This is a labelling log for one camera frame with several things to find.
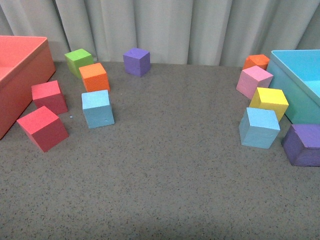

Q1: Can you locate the light blue foam cube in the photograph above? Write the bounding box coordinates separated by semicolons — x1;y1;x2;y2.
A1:
81;90;115;129
238;107;280;149

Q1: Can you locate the rear purple foam cube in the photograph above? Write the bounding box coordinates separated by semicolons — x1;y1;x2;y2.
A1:
123;48;151;77

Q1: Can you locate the purple foam cube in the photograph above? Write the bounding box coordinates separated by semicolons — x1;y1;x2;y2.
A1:
123;48;151;77
281;124;320;167

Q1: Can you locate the left orange foam cube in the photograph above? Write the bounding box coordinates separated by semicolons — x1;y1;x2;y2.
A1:
79;63;111;92

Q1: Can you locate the orange foam cube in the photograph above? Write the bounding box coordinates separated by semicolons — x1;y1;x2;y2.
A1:
242;54;270;70
79;63;111;92

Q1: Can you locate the grey pleated curtain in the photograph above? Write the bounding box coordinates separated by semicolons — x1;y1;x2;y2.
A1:
0;0;320;67

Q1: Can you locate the pink foam cube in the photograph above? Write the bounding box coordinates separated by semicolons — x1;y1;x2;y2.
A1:
236;65;273;100

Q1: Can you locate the green foam cube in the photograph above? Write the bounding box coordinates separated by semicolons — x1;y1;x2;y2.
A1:
64;48;94;79

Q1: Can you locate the yellow foam cube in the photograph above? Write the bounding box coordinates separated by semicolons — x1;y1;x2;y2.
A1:
249;87;289;122

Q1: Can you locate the rear red foam cube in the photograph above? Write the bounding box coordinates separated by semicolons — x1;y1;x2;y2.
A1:
31;80;68;115

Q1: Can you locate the red foam cube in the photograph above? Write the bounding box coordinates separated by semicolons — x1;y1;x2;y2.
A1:
31;80;68;115
17;106;69;152

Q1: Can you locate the front red foam cube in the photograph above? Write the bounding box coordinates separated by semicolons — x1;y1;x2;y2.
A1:
17;106;69;152

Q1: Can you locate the right orange foam cube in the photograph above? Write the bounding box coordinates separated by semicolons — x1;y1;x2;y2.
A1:
242;54;270;70

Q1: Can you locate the front purple foam cube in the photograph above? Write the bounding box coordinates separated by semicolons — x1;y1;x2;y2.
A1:
281;124;320;167

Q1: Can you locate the light blue plastic bin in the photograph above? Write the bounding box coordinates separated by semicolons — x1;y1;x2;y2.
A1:
267;49;320;124

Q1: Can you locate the red plastic bin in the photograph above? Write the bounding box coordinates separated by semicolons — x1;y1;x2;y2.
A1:
0;35;56;138

